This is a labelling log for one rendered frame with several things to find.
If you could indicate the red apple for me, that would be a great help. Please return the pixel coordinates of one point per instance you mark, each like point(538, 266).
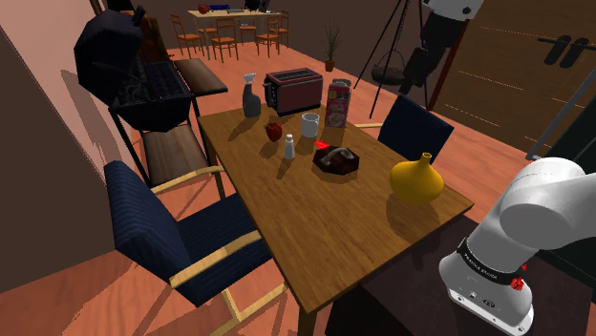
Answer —
point(274, 132)

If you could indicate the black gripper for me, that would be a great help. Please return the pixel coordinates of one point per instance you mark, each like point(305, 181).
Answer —
point(442, 37)

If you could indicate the black barbecue grill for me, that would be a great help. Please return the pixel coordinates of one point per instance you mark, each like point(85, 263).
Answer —
point(149, 93)

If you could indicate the wooden dining chair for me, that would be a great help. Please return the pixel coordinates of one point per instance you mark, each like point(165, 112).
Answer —
point(269, 37)
point(247, 29)
point(184, 36)
point(284, 28)
point(224, 41)

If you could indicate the grey spray bottle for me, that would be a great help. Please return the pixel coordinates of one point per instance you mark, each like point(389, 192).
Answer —
point(252, 102)

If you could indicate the pink carton box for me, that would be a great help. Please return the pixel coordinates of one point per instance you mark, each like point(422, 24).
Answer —
point(338, 107)

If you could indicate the wooden table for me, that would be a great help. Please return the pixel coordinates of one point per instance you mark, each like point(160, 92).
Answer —
point(321, 218)

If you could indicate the potted green plant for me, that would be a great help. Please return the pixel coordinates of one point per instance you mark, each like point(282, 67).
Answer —
point(330, 46)

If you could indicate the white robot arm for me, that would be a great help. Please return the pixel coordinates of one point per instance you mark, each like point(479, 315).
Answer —
point(526, 223)

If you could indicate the white salt shaker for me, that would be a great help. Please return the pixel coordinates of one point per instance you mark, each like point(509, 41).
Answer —
point(289, 149)

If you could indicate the pale dining table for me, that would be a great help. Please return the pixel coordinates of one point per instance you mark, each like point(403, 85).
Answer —
point(233, 13)

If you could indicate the small red object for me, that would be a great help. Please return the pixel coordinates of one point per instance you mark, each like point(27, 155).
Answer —
point(321, 144)

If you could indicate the white mug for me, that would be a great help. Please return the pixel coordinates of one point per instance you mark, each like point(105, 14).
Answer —
point(310, 125)

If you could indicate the tripod with hanging black pot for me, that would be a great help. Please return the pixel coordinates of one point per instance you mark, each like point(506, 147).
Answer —
point(388, 72)

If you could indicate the dark red toaster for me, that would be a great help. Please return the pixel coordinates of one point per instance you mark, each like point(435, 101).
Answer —
point(298, 93)

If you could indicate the dark robot stand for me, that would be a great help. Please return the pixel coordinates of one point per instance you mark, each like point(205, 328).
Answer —
point(409, 302)

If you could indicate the blue armchair, wooden arms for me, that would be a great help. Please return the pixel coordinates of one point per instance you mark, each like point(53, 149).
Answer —
point(149, 228)
point(414, 128)

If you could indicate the yellow vase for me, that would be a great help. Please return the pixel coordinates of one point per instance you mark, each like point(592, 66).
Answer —
point(416, 181)

